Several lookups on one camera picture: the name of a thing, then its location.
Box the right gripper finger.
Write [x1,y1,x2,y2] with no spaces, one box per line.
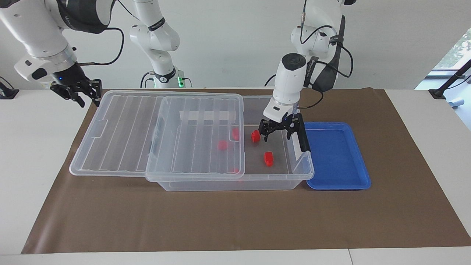
[77,79,103,107]
[50,83,86,108]

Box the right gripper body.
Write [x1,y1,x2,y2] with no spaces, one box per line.
[52,63,90,91]

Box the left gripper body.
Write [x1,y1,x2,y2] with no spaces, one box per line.
[268,112,296,128]

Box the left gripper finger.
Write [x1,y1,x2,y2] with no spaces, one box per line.
[282,112,312,153]
[258,119,283,142]

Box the clear plastic storage box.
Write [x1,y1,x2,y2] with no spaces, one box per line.
[146,95,315,192]

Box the clear plastic box lid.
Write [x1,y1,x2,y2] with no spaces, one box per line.
[69,89,246,180]

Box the blue plastic tray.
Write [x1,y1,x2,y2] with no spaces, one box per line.
[303,122,372,191]

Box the black cable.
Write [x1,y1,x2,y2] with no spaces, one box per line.
[77,26,125,67]
[296,88,325,110]
[299,0,354,79]
[139,71,155,89]

